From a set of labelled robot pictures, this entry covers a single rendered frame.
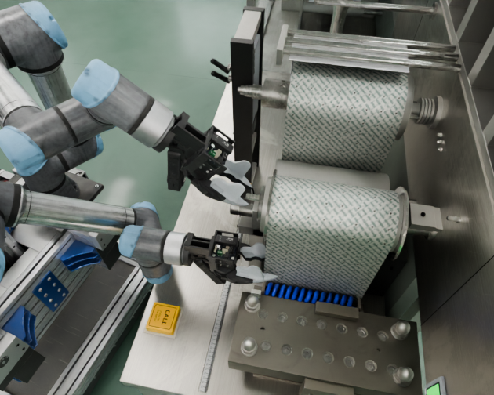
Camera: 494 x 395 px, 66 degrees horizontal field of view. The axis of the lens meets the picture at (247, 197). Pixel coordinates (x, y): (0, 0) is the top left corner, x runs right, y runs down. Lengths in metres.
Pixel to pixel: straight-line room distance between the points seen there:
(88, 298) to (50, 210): 1.05
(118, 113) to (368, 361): 0.70
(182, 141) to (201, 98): 2.43
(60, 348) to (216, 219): 1.00
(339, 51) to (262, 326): 0.62
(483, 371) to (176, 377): 0.66
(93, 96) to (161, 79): 2.70
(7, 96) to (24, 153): 0.14
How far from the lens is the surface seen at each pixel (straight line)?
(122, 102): 0.65
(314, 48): 0.87
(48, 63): 1.10
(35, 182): 1.36
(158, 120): 0.65
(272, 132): 1.45
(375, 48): 0.87
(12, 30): 1.06
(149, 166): 2.62
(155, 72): 3.43
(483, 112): 0.77
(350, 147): 0.90
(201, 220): 1.19
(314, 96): 0.83
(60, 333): 1.93
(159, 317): 1.04
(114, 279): 1.96
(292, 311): 0.92
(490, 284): 0.63
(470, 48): 0.94
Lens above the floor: 1.88
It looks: 52 degrees down
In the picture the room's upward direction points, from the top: straight up
